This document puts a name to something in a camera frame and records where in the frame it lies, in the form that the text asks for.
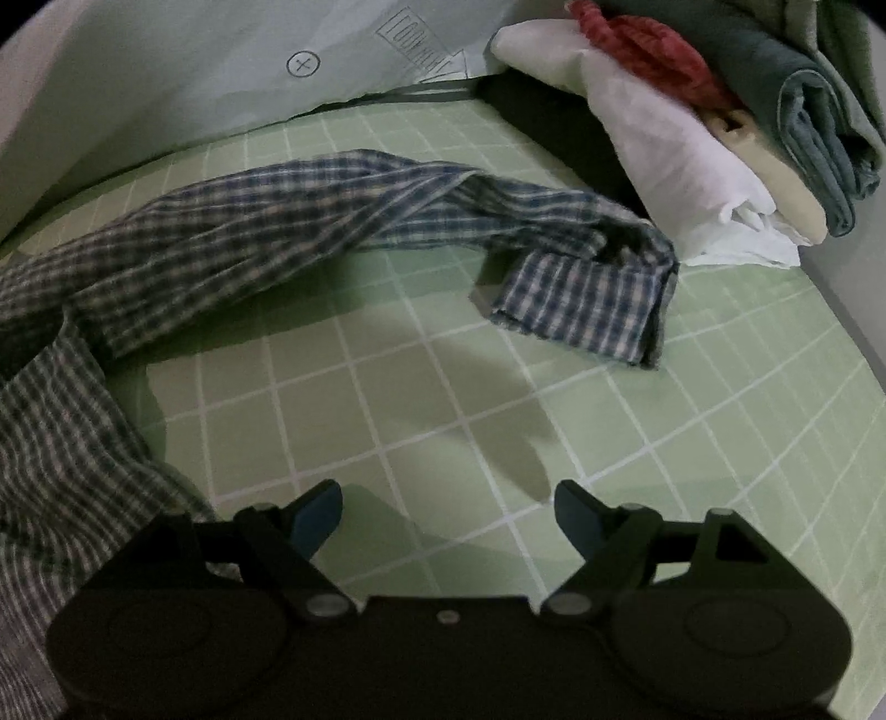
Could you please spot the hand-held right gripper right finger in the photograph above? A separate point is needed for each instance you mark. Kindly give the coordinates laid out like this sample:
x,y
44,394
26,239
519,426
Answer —
x,y
580,514

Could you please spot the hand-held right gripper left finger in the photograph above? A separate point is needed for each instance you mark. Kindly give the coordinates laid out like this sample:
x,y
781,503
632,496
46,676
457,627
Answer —
x,y
317,516

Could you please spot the blue plaid shirt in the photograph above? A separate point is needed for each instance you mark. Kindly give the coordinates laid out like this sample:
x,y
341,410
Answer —
x,y
207,242

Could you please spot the green grid mat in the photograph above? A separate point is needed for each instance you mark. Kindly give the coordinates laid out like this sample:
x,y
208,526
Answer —
x,y
623,443

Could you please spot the white folded garment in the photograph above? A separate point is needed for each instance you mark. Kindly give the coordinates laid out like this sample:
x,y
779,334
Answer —
x,y
650,138

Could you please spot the black folded garment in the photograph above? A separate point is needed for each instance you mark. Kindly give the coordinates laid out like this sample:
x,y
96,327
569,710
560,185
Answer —
x,y
554,124

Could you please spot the cream folded garment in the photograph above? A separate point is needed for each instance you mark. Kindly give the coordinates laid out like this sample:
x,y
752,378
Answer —
x,y
775,173

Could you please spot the white printed cardboard box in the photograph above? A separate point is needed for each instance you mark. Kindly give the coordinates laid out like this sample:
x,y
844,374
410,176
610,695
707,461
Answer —
x,y
207,62

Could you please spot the teal folded garment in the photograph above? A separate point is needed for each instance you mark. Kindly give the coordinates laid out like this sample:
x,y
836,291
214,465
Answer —
x,y
796,97

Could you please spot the red garment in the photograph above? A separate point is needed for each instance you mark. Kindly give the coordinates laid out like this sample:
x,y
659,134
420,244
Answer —
x,y
647,45

